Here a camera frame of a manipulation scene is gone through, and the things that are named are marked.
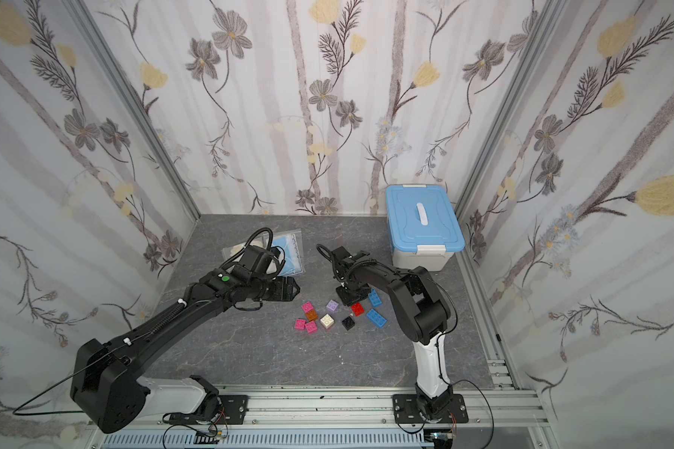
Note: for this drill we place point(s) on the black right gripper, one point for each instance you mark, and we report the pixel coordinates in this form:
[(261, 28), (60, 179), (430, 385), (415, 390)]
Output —
[(350, 288)]

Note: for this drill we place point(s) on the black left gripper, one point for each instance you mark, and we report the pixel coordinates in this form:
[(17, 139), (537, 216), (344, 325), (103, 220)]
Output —
[(278, 288)]

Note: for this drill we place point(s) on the red lego brick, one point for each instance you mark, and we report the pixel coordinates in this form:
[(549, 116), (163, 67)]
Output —
[(357, 309)]

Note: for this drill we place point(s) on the lilac lego brick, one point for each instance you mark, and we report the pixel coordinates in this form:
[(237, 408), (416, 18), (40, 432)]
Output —
[(332, 306)]

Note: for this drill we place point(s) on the cream lego brick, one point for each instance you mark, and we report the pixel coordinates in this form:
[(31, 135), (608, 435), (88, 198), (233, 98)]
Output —
[(327, 321)]

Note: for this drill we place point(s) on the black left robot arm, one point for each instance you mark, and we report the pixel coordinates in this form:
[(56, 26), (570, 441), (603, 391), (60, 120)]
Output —
[(105, 379)]

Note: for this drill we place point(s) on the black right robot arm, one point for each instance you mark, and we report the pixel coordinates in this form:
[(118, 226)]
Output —
[(467, 364)]

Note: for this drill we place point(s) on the blue lego brick upper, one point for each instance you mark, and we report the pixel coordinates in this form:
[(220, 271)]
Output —
[(374, 299)]

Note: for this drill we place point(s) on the blue lego brick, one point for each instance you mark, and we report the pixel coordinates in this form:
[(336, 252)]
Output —
[(376, 318), (374, 299)]

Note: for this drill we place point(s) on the black lego brick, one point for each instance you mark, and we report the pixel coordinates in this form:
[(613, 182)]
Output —
[(348, 323)]

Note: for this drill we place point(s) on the pink lego brick top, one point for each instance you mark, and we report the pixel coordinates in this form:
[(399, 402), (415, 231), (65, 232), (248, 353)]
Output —
[(307, 307)]

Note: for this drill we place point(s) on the blue lego brick lower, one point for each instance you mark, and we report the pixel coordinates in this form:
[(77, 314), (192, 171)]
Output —
[(376, 318)]

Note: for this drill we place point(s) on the orange lego brick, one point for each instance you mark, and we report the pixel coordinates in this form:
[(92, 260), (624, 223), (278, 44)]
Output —
[(312, 315)]

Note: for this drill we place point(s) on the pink lego brick bottom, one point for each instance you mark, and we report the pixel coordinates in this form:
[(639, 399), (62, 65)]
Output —
[(311, 327)]

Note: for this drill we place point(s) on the bagged blue face mask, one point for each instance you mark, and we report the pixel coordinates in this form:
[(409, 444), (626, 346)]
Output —
[(291, 244)]

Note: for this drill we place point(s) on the bagged cream gloves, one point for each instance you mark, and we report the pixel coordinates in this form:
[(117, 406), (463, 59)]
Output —
[(232, 250)]

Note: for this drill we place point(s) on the blue lid storage box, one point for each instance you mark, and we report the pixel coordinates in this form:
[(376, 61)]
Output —
[(423, 227)]

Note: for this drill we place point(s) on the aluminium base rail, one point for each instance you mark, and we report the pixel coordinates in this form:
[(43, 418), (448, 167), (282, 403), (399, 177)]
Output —
[(347, 417)]

